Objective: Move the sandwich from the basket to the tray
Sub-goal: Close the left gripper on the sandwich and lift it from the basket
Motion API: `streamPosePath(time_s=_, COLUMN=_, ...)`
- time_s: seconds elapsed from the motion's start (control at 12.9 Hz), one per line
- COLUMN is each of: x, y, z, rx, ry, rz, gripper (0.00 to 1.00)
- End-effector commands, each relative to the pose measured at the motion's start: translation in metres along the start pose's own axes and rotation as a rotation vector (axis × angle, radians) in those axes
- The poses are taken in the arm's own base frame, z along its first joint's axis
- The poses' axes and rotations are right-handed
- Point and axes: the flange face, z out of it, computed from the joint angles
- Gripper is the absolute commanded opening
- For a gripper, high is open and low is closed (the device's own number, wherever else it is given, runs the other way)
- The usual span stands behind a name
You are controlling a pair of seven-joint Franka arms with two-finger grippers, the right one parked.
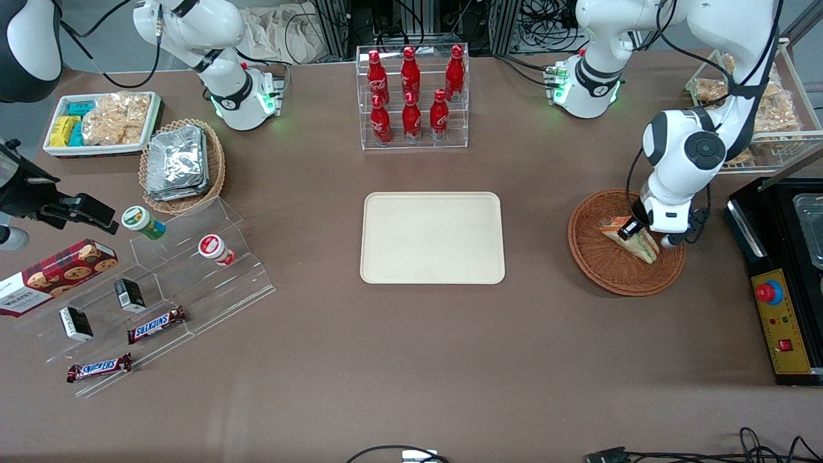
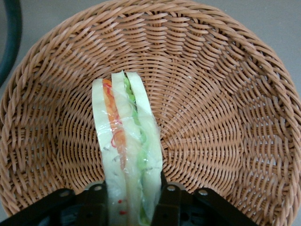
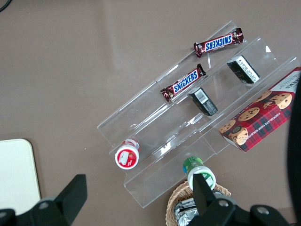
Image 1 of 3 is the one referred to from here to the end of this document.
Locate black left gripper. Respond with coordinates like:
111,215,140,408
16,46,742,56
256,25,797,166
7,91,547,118
618,197,650,241

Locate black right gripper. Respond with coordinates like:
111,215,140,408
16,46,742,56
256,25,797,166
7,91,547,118
0,139,121,235

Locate triangle sandwich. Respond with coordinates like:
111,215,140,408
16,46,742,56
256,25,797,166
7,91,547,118
600,215,661,265

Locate round brown wicker basket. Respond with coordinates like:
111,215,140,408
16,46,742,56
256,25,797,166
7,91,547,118
568,188,687,297

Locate white rectangular snack tray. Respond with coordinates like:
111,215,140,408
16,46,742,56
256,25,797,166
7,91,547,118
43,91,163,158

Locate oval light wicker basket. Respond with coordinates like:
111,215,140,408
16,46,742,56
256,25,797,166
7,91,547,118
138,118,226,215

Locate beige plastic tray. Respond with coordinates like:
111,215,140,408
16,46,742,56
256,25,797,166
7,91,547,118
360,192,506,285

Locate green lid snack cup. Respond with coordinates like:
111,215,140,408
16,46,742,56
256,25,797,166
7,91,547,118
122,206,167,241

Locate red tartan cookie box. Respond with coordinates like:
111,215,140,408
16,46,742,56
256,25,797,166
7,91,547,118
0,239,120,318

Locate small black box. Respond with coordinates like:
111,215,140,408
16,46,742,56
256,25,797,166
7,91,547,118
59,306,95,342
114,278,147,314

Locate yellow snack pack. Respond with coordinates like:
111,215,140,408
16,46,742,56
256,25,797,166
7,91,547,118
50,116,81,148

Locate silver foil container stack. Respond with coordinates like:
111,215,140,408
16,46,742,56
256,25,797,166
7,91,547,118
145,125,210,202

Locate clear bag of crackers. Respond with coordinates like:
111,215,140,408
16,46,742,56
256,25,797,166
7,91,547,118
82,92,152,147

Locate black machine housing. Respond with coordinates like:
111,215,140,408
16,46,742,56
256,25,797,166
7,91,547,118
725,177,823,386

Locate red lid snack cup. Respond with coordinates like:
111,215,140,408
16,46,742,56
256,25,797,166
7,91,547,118
197,234,237,267

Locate clear acrylic stepped display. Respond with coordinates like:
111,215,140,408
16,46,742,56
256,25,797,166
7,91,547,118
16,196,277,398

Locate brown Snickers bar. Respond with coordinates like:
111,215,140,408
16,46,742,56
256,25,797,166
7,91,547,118
127,306,187,345
66,352,133,384

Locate grey metal bar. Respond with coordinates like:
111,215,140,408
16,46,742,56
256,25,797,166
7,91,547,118
760,148,823,191

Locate steel pan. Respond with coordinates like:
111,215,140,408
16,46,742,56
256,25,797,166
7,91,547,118
793,193,823,269

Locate yellow control panel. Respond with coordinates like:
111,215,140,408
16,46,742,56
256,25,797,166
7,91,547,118
750,268,813,376

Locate red cola bottle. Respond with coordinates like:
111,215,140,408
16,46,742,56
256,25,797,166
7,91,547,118
402,91,422,143
366,50,390,107
445,45,466,102
370,93,393,146
429,89,450,141
400,46,422,104

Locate clear acrylic bottle rack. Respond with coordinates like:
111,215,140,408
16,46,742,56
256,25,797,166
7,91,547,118
356,44,470,151

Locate beige cloth bag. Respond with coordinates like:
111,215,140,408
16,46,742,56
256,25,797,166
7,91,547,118
242,3,330,66

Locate grey metal stand leg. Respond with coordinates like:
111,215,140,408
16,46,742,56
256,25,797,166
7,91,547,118
781,0,823,46

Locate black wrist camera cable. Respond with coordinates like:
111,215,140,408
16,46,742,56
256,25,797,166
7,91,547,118
626,0,782,246

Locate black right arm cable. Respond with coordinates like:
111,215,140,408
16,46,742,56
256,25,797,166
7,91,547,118
60,0,163,90

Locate white wire rack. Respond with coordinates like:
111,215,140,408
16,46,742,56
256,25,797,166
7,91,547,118
684,37,823,176

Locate black cable bundle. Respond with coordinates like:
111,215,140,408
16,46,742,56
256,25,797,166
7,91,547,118
520,0,583,53

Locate black cable connector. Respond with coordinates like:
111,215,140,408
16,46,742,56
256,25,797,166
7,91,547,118
584,446,632,463

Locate aluminium frame post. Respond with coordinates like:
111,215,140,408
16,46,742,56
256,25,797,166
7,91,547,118
489,0,523,56
314,0,352,60

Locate tangled black cables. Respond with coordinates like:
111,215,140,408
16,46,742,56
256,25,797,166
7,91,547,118
627,427,823,463

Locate black looped cable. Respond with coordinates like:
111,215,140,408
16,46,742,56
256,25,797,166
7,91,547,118
346,444,452,463

